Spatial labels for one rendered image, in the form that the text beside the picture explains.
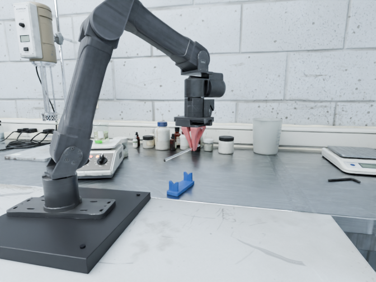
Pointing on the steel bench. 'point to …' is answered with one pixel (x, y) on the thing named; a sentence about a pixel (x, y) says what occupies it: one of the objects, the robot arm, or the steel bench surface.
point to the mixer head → (35, 33)
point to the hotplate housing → (111, 165)
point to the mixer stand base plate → (32, 154)
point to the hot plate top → (107, 144)
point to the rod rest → (175, 190)
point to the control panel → (97, 163)
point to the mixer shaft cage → (47, 97)
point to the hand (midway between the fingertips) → (193, 147)
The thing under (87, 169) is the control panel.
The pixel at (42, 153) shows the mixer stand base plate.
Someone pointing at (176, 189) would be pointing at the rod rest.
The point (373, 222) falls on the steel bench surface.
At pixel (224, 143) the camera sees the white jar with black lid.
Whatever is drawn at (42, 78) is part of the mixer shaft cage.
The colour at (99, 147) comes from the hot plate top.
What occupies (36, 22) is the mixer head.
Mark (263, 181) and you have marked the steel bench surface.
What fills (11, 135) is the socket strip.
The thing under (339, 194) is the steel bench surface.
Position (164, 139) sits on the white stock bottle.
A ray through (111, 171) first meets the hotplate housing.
